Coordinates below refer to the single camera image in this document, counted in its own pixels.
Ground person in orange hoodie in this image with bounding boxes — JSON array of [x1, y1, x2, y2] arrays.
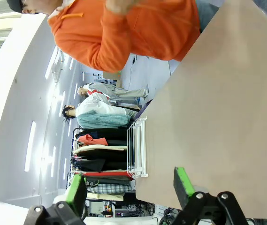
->
[[6, 0, 201, 74]]

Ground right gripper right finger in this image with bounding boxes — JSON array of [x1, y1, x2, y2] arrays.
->
[[172, 166, 250, 225]]

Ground pale yellow garment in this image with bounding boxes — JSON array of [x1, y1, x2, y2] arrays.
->
[[86, 192, 124, 202]]

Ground white wire can dispenser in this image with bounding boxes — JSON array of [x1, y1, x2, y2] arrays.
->
[[126, 116, 149, 178]]

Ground dark grey green garment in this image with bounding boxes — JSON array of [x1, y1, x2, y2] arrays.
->
[[85, 177, 132, 186]]

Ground cream folded garment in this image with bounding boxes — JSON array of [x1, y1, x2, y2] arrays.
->
[[73, 144, 128, 155]]

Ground white ceiling light strip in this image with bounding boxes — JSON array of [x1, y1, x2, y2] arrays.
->
[[44, 45, 58, 80], [24, 121, 37, 173]]

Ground mannequin in grey clothes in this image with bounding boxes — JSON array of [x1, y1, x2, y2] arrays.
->
[[76, 82, 149, 99]]

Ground rack of hanging clothes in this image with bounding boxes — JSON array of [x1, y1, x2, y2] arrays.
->
[[71, 150, 129, 173]]

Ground dark purple cloth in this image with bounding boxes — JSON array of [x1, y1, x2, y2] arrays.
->
[[137, 98, 154, 118]]

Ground black cable bundle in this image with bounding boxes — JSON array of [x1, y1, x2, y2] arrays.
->
[[158, 207, 183, 225]]

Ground black metal clothes rack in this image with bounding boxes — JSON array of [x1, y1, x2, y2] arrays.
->
[[66, 127, 84, 188]]

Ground white control box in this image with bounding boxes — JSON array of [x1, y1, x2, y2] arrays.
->
[[88, 201, 106, 215]]

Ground black folded garment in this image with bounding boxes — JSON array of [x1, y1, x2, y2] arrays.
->
[[75, 127, 129, 141]]

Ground orange red garment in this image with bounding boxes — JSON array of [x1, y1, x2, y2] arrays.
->
[[76, 134, 109, 147]]

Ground plaid checked garment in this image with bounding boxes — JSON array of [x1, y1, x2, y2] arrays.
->
[[86, 183, 133, 194]]

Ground teal fuzzy garment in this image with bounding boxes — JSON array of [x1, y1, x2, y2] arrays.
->
[[76, 112, 133, 129]]

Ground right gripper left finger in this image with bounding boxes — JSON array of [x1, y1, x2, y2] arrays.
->
[[23, 172, 88, 225]]

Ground person's right forearm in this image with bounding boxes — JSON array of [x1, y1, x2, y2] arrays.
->
[[86, 9, 134, 74]]

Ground person's right hand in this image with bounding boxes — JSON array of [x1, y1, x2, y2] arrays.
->
[[105, 0, 145, 15]]

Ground person in white shirt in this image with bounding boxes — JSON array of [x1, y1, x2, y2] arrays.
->
[[76, 92, 127, 116]]

